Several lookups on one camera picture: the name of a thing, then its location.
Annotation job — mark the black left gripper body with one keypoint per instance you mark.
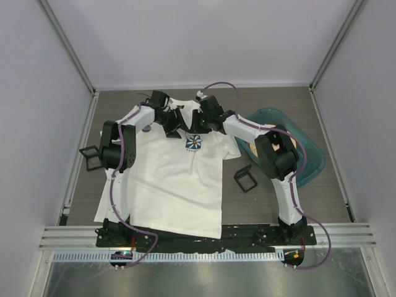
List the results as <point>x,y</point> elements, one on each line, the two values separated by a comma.
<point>171,120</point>

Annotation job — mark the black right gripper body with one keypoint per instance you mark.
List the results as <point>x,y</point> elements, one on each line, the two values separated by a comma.
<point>206,127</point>

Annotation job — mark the white t-shirt flower print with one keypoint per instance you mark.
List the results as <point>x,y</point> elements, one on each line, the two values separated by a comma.
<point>175,185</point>

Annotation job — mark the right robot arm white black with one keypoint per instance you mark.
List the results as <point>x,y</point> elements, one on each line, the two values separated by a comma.
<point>281,173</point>

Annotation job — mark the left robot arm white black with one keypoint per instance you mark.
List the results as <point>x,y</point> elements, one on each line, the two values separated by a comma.
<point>117,154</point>

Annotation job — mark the beige plate with bird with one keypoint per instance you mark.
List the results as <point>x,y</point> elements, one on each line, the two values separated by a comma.
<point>276,144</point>

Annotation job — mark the teal plastic basin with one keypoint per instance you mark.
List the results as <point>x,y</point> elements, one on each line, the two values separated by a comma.
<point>315,158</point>

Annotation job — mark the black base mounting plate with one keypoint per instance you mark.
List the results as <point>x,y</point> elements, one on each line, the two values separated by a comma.
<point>236,238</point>

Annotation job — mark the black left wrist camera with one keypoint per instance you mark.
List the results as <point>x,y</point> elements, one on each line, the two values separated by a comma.
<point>158,99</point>

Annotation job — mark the black frame box right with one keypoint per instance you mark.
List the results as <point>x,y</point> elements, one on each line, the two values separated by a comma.
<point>245,179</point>

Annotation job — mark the black frame box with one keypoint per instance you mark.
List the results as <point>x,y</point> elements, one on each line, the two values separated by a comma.
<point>91,156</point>
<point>245,179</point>

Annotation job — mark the black frame box left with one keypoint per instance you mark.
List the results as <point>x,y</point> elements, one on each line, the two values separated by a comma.
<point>91,156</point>

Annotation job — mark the white slotted cable duct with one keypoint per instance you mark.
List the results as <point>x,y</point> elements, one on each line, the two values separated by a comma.
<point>124,256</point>

